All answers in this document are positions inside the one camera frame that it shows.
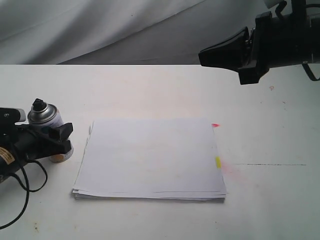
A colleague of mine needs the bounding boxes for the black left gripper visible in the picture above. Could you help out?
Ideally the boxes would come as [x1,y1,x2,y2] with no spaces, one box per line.
[0,122,73,182]

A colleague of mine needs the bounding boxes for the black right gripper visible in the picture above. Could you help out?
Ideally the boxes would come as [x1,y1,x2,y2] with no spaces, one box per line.
[198,12,315,85]

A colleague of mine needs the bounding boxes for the white paper stack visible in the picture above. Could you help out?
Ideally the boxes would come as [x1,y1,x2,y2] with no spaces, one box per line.
[72,118,227,201]

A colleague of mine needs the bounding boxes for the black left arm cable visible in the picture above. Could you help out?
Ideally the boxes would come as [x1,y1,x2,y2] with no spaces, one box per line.
[0,139,48,229]

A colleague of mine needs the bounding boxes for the white dotted spray paint can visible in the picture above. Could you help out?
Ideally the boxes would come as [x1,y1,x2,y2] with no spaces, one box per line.
[26,98,75,164]

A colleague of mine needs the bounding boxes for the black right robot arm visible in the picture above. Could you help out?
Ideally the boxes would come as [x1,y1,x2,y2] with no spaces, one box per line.
[198,0,320,85]

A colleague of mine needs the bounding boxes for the white backdrop cloth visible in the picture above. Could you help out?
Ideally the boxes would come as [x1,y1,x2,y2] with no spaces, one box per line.
[0,0,276,65]

